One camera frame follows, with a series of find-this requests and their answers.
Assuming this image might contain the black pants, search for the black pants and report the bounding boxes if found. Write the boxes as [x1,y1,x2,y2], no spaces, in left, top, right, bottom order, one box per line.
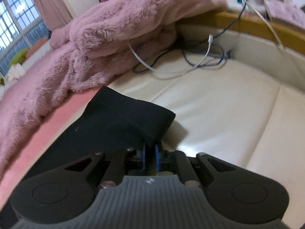
[1,87,175,228]

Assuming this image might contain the green cushion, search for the green cushion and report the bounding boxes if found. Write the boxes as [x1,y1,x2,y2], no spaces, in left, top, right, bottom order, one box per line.
[9,48,28,67]

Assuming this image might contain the grey braided cable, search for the grey braided cable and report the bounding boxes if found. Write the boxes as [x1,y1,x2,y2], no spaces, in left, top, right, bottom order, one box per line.
[229,0,286,51]

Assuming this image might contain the wooden bedside table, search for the wooden bedside table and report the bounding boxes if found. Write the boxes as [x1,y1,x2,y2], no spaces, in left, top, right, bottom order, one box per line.
[179,11,305,55]

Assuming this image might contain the white charging cable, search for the white charging cable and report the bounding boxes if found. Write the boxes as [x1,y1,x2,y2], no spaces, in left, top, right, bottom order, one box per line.
[128,34,215,80]

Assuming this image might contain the dark blue cable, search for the dark blue cable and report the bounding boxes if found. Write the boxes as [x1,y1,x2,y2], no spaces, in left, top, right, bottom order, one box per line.
[132,0,248,74]

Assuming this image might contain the window with grid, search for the window with grid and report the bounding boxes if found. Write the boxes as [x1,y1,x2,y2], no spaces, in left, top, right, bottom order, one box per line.
[1,0,49,76]

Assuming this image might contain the pink curtain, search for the pink curtain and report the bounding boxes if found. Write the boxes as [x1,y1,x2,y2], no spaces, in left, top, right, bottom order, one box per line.
[33,0,72,31]

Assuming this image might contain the pink bed sheet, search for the pink bed sheet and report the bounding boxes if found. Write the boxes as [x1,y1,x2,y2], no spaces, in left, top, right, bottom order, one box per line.
[0,41,106,208]

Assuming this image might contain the fluffy pink blanket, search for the fluffy pink blanket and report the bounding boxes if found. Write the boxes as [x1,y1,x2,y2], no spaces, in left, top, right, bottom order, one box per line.
[1,0,226,174]

